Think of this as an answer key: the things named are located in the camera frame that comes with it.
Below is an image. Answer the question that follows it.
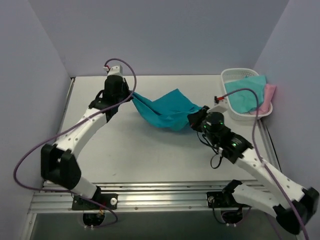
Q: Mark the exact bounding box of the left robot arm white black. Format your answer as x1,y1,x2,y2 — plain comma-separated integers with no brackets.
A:
40,73,132,210

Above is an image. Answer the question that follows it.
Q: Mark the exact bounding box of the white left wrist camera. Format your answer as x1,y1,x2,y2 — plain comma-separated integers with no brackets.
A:
103,65,123,76

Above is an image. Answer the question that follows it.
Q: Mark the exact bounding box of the aluminium rail frame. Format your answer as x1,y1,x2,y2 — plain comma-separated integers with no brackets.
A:
26,117,300,215

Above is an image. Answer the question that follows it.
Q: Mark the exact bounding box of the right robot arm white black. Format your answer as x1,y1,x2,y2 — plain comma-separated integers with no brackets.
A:
187,106,320,235

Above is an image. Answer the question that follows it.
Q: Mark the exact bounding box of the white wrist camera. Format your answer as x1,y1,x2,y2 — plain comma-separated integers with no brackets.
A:
103,65,123,76
207,96,229,114

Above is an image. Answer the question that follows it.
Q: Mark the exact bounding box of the teal t shirt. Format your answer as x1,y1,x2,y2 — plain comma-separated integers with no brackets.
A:
132,89,201,131

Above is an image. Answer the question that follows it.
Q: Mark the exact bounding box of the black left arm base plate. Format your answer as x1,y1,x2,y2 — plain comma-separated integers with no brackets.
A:
71,192,118,211

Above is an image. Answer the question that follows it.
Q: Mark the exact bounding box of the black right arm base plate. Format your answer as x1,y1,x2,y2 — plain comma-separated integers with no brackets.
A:
206,191,249,209

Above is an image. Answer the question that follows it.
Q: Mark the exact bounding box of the pink shirt in basket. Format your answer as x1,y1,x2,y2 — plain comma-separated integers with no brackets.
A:
250,83,277,115

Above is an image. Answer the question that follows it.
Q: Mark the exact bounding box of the white plastic laundry basket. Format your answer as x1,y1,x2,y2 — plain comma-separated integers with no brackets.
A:
220,68,276,121

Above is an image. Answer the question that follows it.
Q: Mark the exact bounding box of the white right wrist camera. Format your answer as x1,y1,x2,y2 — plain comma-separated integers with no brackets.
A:
207,96,229,114

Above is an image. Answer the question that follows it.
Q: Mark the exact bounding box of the light teal shirt in basket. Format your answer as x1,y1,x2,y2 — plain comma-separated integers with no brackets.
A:
224,75,267,114

